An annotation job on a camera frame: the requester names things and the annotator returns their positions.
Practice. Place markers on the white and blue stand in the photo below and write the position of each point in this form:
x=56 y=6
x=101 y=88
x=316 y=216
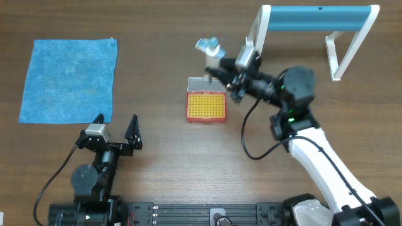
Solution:
x=317 y=18

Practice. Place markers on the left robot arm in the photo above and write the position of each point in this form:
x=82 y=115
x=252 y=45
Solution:
x=84 y=180

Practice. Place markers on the mounting rail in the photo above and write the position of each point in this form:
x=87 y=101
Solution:
x=188 y=215

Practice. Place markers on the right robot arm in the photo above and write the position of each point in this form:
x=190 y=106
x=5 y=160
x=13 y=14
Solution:
x=314 y=157

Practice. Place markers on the blue cloth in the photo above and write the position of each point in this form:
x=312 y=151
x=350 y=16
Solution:
x=63 y=81

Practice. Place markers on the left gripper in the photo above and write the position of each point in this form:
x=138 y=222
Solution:
x=94 y=145

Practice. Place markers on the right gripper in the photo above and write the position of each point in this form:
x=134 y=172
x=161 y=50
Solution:
x=242 y=83

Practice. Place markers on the white pipette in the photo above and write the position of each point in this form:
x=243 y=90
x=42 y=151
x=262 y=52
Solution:
x=212 y=49

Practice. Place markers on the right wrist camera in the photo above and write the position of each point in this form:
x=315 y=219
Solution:
x=246 y=56

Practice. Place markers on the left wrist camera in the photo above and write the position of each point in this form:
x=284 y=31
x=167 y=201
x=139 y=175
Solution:
x=97 y=131

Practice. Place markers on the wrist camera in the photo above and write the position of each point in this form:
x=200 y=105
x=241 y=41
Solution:
x=246 y=56
x=97 y=131

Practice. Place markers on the red and yellow tip box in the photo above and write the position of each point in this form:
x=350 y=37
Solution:
x=206 y=106

